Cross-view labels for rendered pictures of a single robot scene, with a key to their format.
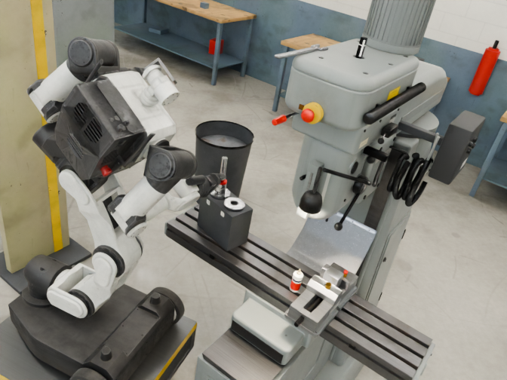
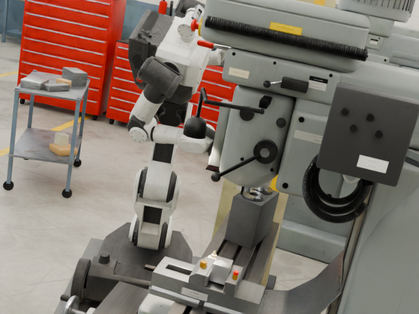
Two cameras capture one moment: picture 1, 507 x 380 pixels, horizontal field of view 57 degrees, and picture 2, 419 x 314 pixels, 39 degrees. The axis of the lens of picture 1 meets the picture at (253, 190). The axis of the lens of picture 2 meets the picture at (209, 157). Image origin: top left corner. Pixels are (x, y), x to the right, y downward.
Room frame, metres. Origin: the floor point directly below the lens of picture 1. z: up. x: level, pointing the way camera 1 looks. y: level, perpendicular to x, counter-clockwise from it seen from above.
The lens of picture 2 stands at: (0.72, -1.87, 1.91)
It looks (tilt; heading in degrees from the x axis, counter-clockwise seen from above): 17 degrees down; 70
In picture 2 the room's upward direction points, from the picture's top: 11 degrees clockwise
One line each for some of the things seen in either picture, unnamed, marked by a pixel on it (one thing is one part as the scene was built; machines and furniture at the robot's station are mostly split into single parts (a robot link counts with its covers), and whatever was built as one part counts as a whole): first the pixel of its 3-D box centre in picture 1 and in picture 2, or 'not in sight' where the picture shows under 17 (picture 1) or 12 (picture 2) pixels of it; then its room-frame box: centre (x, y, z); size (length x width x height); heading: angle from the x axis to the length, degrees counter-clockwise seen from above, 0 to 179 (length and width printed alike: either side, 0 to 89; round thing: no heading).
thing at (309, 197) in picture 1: (311, 200); (196, 126); (1.28, -0.19, 1.46); 0.07 x 0.07 x 0.06
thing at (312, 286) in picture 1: (324, 289); (203, 270); (1.34, -0.34, 1.03); 0.12 x 0.06 x 0.04; 59
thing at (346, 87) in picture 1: (354, 81); (285, 27); (1.48, -0.25, 1.81); 0.47 x 0.26 x 0.16; 149
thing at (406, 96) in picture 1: (396, 100); (284, 38); (1.42, -0.39, 1.79); 0.45 x 0.04 x 0.04; 149
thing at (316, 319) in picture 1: (325, 292); (209, 283); (1.37, -0.35, 1.00); 0.35 x 0.15 x 0.11; 149
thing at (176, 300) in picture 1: (164, 305); not in sight; (1.61, 0.33, 0.50); 0.20 x 0.05 x 0.20; 72
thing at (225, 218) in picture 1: (224, 216); (252, 214); (1.68, 0.11, 1.04); 0.22 x 0.12 x 0.20; 47
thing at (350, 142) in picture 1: (347, 115); (284, 71); (1.50, -0.27, 1.68); 0.34 x 0.24 x 0.10; 149
